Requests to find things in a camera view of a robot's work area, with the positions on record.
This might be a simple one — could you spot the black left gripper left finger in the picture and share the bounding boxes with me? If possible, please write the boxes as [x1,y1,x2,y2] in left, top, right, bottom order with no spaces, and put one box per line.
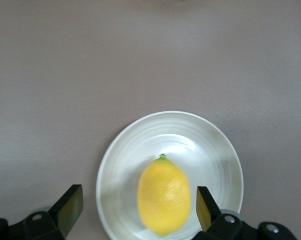
[0,184,84,240]

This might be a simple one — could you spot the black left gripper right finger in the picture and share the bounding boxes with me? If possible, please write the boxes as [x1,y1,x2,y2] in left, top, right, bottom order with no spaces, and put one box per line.
[192,185,297,240]

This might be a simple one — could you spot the yellow lemon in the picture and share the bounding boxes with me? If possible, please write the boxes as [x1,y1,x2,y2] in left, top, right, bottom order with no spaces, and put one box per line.
[137,153,192,239]

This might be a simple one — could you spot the beige plate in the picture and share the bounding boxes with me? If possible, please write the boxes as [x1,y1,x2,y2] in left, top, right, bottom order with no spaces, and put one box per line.
[95,110,244,240]

